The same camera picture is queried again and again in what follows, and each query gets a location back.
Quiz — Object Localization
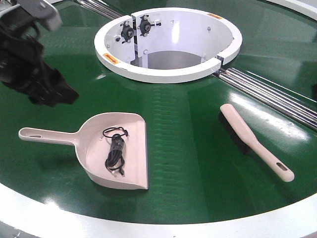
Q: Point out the black cable bundle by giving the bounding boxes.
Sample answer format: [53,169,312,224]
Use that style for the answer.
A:
[102,126,129,177]

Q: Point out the white outer conveyor rim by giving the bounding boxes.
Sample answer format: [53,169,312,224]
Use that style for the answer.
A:
[0,0,317,238]

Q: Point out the chrome roller rails right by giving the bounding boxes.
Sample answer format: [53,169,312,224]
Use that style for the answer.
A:
[214,68,317,131]

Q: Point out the left black bearing mount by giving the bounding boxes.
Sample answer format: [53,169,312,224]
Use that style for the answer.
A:
[121,21,134,43]

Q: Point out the orange warning sticker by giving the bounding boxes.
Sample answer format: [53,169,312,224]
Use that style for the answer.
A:
[103,53,119,64]
[207,13,222,19]

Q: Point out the pink plastic dustpan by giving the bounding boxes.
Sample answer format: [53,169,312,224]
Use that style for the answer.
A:
[18,112,149,189]

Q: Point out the orange warning sticker back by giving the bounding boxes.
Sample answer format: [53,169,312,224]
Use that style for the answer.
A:
[207,13,222,19]

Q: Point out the right black bearing mount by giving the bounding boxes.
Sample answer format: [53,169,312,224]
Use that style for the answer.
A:
[139,15,152,37]

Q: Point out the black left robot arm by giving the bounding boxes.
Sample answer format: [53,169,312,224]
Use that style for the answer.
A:
[0,0,79,107]

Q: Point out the chrome roller rails top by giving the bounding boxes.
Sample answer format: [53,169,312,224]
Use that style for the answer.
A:
[75,0,123,20]

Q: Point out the orange warning sticker front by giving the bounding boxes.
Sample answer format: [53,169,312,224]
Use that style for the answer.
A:
[103,53,119,64]

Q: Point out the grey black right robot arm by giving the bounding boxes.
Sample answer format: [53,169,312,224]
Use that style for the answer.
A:
[312,84,317,101]

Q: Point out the black bearing mount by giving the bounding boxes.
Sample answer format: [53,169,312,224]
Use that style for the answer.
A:
[139,15,152,37]
[121,21,134,43]

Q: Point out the white central ring housing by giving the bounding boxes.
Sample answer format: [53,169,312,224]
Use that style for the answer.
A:
[94,7,242,83]

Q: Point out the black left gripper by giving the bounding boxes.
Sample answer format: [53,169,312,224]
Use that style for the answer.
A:
[0,22,79,107]

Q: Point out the chrome roller rails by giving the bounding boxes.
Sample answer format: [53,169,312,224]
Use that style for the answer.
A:
[214,68,317,131]
[75,0,123,20]

